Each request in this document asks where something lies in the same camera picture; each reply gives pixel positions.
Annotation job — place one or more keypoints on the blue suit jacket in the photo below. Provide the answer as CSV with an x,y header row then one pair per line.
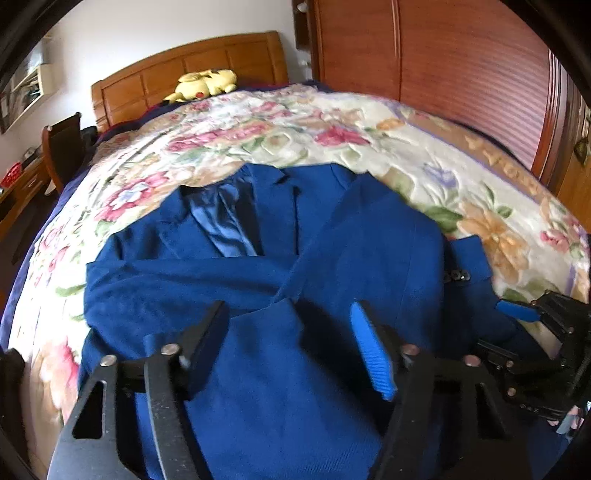
x,y
277,286

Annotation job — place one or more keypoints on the wooden slatted wardrobe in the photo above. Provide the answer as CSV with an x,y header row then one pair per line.
x,y
438,55

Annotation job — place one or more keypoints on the white wall shelf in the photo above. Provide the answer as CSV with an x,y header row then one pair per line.
x,y
44,81

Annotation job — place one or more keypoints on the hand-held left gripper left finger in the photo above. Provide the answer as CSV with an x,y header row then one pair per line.
x,y
207,350

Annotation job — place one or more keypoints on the floral blanket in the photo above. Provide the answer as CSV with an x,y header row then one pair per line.
x,y
323,129

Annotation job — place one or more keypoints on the yellow plush toy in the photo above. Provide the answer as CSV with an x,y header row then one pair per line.
x,y
203,85

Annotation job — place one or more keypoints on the red basket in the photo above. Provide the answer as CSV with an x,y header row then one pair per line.
x,y
10,175

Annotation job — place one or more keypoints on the wooden desk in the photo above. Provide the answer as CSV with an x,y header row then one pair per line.
x,y
23,207

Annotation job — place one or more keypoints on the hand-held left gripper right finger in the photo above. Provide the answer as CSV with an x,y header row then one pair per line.
x,y
374,350

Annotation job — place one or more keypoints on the black garment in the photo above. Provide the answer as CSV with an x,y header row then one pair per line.
x,y
10,383

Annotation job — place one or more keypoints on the wooden bed headboard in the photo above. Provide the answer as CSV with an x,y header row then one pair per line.
x,y
207,60

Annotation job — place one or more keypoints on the wooden chair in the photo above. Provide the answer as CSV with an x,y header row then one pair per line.
x,y
64,147

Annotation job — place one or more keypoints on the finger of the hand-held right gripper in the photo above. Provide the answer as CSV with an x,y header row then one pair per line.
x,y
531,378
519,310

